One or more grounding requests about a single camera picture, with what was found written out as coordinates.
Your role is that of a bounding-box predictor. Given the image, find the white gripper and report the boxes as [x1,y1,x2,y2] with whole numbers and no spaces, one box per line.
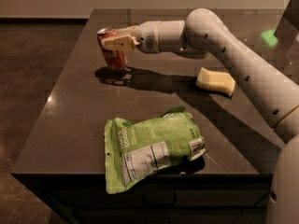
[101,21,161,54]

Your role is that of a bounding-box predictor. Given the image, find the red coke can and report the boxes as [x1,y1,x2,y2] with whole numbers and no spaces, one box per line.
[97,27,127,70]

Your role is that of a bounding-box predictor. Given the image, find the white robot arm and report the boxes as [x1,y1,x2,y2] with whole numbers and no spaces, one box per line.
[99,8,299,224]

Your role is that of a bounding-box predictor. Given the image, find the yellow sponge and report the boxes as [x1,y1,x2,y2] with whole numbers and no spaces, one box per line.
[195,68,235,96]

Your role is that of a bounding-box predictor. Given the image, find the green snack bag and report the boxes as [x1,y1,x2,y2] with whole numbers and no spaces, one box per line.
[104,107,206,194]

